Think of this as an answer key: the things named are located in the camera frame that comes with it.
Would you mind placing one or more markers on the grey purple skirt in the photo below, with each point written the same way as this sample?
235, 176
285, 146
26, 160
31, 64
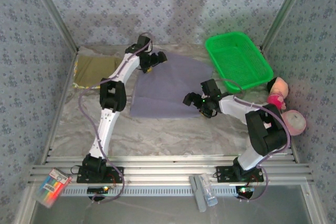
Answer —
168, 90

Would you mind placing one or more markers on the olive skirt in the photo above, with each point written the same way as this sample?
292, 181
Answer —
94, 69

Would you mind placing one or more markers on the green yellow leaf print skirt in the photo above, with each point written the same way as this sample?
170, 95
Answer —
75, 75

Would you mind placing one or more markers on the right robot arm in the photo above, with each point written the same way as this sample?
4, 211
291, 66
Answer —
265, 134

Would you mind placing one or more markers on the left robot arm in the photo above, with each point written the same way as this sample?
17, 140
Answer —
113, 98

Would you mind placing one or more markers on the green plastic basket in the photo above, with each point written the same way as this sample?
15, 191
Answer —
239, 61

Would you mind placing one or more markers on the doll in pink striped shirt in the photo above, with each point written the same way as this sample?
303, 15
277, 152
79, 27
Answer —
279, 87

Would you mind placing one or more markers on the white plush in pink outfit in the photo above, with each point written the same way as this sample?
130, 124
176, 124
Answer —
295, 123

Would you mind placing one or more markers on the circuit board with lights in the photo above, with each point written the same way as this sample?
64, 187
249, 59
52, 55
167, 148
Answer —
245, 189
97, 189

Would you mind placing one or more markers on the grey plastic clamp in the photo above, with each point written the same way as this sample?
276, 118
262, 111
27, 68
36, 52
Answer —
200, 203

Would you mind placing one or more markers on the rainbow marker pack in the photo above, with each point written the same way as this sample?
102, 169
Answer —
52, 188

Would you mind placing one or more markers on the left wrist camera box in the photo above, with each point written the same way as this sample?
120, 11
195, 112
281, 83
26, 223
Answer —
150, 48

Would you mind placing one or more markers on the aluminium rail frame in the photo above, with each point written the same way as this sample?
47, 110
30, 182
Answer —
170, 166

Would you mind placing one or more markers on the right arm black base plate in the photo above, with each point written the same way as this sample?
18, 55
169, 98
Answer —
225, 179

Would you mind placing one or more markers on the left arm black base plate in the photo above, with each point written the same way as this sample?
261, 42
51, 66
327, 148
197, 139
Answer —
119, 171

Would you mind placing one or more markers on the aluminium corner post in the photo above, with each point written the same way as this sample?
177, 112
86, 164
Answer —
54, 11
284, 11

